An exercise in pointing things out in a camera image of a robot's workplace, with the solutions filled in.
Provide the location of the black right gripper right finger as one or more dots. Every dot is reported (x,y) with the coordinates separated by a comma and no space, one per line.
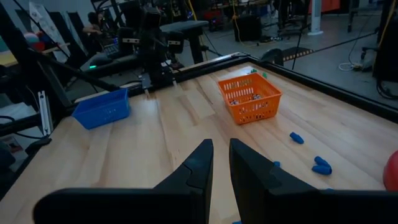
(280,205)

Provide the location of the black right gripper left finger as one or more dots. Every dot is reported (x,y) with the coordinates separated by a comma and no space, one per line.
(180,205)

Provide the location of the orange plastic basket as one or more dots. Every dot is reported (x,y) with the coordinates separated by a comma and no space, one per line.
(248,107)

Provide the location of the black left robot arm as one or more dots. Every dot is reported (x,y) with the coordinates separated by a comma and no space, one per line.
(152,46)

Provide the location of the black-capped white marker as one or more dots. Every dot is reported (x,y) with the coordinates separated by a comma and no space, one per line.
(233,101)

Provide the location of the red desk lamp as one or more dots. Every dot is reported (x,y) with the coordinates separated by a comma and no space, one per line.
(392,171)

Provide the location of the blue plastic basket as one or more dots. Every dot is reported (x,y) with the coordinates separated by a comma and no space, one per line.
(102,109)

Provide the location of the green marker cap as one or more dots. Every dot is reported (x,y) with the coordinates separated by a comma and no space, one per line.
(254,71)
(264,75)

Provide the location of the hazard-striped black floor mat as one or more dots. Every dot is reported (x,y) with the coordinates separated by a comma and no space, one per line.
(295,53)

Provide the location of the black desk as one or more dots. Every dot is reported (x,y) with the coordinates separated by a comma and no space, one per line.
(186,26)

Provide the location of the black speaker box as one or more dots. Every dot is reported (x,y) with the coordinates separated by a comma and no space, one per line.
(247,28)

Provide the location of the white tower fan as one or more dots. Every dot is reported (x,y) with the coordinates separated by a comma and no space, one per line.
(315,18)

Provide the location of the person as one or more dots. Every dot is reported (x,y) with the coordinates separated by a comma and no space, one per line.
(93,25)

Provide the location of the red cloth curtain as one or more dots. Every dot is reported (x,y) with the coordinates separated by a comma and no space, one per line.
(326,4)

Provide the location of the red foam ball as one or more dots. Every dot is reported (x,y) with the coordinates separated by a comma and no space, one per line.
(38,46)

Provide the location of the white printed banner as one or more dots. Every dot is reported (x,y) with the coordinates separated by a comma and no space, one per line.
(46,25)

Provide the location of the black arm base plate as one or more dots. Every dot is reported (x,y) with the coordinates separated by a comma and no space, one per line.
(158,79)

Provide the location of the silver aluminium bracket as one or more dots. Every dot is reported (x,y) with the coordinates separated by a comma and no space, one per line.
(45,113)

